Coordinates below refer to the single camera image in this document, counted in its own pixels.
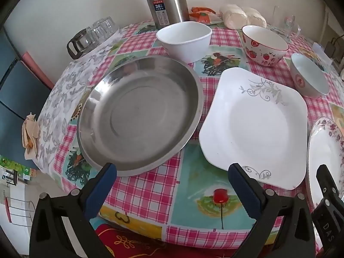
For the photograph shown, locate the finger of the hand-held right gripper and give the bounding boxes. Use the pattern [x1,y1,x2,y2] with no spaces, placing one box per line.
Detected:
[316,164,344,210]

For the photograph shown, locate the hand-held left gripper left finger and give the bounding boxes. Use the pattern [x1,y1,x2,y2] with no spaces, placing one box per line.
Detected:
[29,162,118,258]

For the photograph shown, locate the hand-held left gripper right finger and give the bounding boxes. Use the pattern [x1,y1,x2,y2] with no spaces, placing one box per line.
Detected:
[228,163,315,258]

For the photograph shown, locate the round floral plate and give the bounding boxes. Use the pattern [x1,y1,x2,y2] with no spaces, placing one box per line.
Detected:
[307,117,344,210]

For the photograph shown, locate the white square plate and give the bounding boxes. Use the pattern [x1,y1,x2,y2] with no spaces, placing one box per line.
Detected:
[198,67,308,190]

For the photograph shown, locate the round stainless steel plate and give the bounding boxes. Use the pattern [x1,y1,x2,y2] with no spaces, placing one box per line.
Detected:
[77,55,204,177]

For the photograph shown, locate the small white red-patterned bowl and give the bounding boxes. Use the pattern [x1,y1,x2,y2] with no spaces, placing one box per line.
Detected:
[290,53,330,98]

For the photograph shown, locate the strawberry print bowl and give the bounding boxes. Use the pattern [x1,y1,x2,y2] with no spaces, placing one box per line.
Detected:
[241,25,289,66]

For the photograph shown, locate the plain white square bowl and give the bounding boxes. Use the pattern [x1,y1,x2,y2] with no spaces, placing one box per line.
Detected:
[156,21,213,63]

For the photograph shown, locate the pink checkered tablecloth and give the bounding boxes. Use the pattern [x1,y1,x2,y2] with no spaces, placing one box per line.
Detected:
[54,19,344,250]

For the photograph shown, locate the red embroidered cloth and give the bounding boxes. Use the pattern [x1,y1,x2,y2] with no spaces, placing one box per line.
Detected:
[94,223,242,258]

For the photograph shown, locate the crumpled paper tissue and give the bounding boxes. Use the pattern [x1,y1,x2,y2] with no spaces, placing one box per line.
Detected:
[22,112,41,162]

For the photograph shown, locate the green box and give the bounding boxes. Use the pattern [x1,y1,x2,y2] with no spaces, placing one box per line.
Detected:
[0,154,38,186]

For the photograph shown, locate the grey floral cloth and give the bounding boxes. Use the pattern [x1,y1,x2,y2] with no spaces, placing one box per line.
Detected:
[36,28,121,171]

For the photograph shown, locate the clear plastic container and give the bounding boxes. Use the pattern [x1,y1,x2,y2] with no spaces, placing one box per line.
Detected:
[312,43,334,72]

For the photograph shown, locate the dark blue cabinet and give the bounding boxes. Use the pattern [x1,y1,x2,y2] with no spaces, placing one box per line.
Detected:
[0,24,53,170]

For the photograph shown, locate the black power adapter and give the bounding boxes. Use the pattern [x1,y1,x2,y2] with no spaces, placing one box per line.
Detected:
[325,40,342,60]

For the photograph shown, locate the pink board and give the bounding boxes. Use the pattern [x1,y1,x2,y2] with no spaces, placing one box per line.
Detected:
[21,52,54,89]

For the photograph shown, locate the glass coffee pot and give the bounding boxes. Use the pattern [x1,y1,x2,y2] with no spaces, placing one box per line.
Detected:
[67,28,94,60]

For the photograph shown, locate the clear glass cup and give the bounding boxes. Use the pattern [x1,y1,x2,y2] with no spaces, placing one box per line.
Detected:
[103,17,119,37]
[91,21,108,42]

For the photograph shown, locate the bag of white buns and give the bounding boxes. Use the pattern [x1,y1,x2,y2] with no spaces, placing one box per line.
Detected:
[219,4,267,29]

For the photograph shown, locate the orange snack packet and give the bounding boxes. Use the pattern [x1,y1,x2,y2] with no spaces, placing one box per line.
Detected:
[189,6,223,25]

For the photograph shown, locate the stainless steel thermos jug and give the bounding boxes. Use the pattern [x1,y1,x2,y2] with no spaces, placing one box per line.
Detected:
[144,0,197,30]

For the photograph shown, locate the wire rack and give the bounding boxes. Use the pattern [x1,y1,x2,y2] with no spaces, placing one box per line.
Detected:
[4,196,37,225]

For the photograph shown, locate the black power cable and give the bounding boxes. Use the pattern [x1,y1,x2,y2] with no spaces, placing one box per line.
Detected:
[329,34,344,46]

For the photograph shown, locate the glass mug with handle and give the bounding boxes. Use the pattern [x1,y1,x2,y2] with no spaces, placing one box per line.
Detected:
[281,15,301,42]

